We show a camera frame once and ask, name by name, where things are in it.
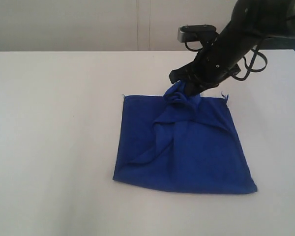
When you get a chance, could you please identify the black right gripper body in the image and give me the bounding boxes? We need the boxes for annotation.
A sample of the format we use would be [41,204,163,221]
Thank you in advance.
[184,0,289,95]

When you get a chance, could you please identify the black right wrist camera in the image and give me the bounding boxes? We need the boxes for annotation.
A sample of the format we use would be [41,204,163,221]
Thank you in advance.
[177,25,218,43]

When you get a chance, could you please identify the blue terry towel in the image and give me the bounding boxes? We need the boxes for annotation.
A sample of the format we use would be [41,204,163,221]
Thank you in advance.
[113,82,258,194]

